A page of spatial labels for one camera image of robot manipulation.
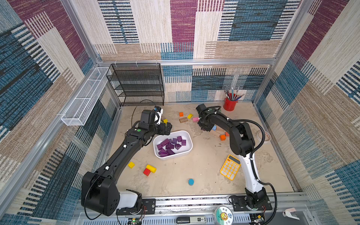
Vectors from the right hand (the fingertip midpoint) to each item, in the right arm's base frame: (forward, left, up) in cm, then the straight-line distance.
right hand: (205, 127), depth 104 cm
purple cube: (-13, +16, +2) cm, 21 cm away
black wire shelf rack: (+29, +51, +18) cm, 61 cm away
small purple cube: (-15, +20, 0) cm, 25 cm away
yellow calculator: (-29, -12, 0) cm, 32 cm away
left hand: (-11, +27, +19) cm, 35 cm away
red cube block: (-32, +38, +1) cm, 50 cm away
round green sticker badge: (-54, -2, +8) cm, 54 cm away
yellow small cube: (-27, +48, 0) cm, 55 cm away
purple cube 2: (-11, +22, +1) cm, 25 cm away
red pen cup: (+19, -21, +3) cm, 29 cm away
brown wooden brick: (+7, +16, +1) cm, 17 cm away
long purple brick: (-20, +29, +1) cm, 35 cm away
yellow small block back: (+11, +11, 0) cm, 16 cm away
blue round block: (-37, +12, 0) cm, 39 cm away
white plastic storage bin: (-18, +16, 0) cm, 24 cm away
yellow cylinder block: (-30, +35, +1) cm, 46 cm away
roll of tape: (-7, -43, -1) cm, 44 cm away
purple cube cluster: (-10, +19, +2) cm, 21 cm away
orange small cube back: (+13, +17, 0) cm, 22 cm away
